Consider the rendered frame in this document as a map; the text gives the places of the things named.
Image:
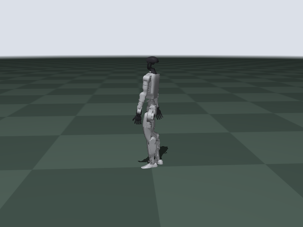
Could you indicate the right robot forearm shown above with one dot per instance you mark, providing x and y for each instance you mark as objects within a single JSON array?
[{"x": 156, "y": 101}]

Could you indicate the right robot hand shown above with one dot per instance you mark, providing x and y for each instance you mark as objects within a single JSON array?
[{"x": 158, "y": 113}]

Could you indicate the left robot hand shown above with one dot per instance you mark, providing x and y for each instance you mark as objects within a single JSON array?
[{"x": 138, "y": 118}]

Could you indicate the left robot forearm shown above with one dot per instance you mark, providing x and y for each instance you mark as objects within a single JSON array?
[{"x": 141, "y": 102}]

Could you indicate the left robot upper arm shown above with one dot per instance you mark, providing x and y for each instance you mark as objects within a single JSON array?
[{"x": 146, "y": 81}]

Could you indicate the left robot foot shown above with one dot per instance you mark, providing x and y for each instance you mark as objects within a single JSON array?
[{"x": 150, "y": 166}]

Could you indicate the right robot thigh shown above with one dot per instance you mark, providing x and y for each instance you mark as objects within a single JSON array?
[{"x": 153, "y": 133}]

